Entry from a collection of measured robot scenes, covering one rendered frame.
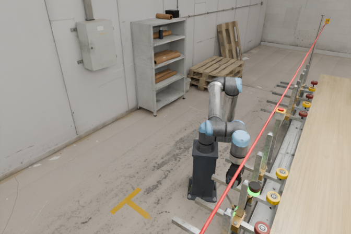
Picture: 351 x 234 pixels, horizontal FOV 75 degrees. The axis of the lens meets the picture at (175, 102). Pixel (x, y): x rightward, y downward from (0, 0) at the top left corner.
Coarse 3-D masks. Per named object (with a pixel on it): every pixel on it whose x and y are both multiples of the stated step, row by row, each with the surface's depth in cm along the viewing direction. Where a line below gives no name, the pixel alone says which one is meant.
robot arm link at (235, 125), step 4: (236, 120) 135; (228, 124) 131; (232, 124) 131; (236, 124) 131; (240, 124) 131; (244, 124) 134; (228, 128) 129; (232, 128) 129; (236, 128) 128; (240, 128) 127; (244, 128) 129; (228, 132) 129; (232, 132) 127; (228, 136) 131
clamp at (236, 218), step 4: (236, 212) 137; (244, 212) 138; (236, 216) 134; (244, 216) 138; (232, 220) 132; (236, 220) 132; (240, 220) 132; (232, 224) 130; (240, 224) 131; (232, 228) 131; (236, 228) 129; (236, 232) 130
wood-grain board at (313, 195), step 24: (336, 96) 269; (312, 120) 222; (336, 120) 222; (312, 144) 189; (336, 144) 189; (312, 168) 165; (336, 168) 165; (288, 192) 146; (312, 192) 146; (336, 192) 146; (288, 216) 131; (312, 216) 131; (336, 216) 131
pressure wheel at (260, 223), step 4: (256, 224) 126; (260, 224) 126; (264, 224) 126; (256, 228) 124; (260, 228) 124; (264, 228) 124; (268, 228) 124; (256, 232) 123; (260, 232) 122; (264, 232) 122; (268, 232) 122
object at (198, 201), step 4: (196, 200) 145; (200, 200) 145; (200, 204) 144; (204, 204) 143; (208, 204) 143; (208, 208) 141; (212, 208) 140; (216, 212) 138; (220, 212) 138; (220, 216) 138; (244, 224) 131; (248, 224) 131; (244, 228) 130; (248, 228) 129; (252, 228) 129; (252, 232) 128
